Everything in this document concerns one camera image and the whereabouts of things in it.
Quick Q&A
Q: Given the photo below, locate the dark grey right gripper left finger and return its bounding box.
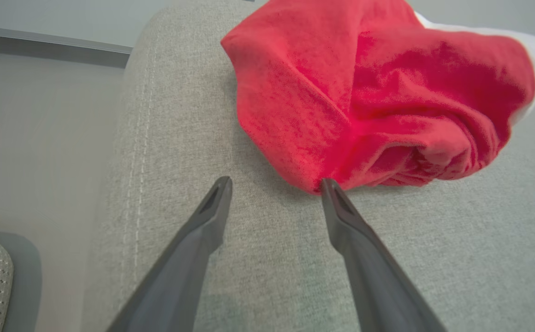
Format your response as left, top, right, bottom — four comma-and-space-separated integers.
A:
106, 176, 233, 332

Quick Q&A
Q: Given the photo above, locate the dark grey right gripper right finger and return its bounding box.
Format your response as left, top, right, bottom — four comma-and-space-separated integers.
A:
320, 178, 448, 332

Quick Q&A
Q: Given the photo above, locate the red and white garment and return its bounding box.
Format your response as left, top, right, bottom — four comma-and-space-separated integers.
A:
220, 0, 535, 195

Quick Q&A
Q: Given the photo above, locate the grey fabric cushion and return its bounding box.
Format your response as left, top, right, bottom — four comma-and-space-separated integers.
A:
81, 0, 535, 332

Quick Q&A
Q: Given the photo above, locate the grey wall baseboard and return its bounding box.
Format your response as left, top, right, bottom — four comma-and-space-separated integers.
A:
0, 25, 133, 69

